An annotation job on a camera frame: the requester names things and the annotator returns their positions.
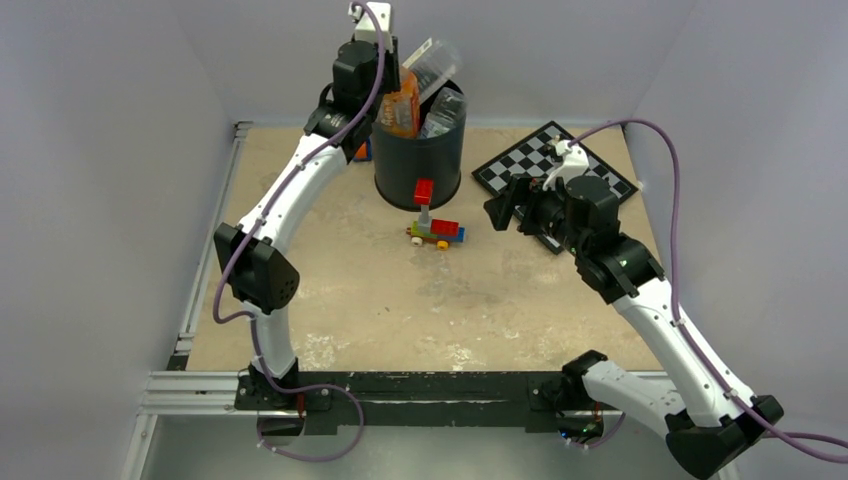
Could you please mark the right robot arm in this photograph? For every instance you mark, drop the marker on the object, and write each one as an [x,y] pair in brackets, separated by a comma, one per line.
[710,416]

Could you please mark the black round bin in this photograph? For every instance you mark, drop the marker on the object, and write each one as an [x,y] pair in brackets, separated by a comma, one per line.
[400,162]

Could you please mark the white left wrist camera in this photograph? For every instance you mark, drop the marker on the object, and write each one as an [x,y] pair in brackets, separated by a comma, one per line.
[373,21]

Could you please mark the aluminium frame rail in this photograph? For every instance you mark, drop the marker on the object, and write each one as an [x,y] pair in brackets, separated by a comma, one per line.
[371,301]

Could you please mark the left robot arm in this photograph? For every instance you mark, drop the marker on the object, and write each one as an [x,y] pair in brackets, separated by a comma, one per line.
[258,282]

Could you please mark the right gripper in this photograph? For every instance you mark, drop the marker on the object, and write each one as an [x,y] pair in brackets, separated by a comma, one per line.
[521,190]

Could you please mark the orange juice bottle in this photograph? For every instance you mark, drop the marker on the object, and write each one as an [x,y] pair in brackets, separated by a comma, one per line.
[400,111]

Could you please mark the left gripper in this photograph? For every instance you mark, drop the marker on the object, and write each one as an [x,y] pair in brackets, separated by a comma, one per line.
[389,59]

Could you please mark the large clear plastic bottle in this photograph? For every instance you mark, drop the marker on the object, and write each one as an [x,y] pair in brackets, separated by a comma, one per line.
[434,63]

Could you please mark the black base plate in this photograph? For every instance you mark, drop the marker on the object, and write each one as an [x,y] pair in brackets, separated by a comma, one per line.
[534,401]

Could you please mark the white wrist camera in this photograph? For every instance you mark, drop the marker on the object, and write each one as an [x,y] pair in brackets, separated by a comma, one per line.
[571,161]
[373,21]

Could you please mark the small bottle with green label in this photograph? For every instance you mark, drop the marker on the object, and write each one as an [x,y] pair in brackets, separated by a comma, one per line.
[448,107]

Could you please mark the black and white chessboard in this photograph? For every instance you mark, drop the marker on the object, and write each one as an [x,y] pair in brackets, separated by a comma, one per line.
[528,157]

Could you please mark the toy block car with red top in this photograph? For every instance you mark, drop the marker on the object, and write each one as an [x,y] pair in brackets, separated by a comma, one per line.
[428,229]

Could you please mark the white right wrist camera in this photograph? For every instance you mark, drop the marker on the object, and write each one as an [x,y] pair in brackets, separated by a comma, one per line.
[571,161]

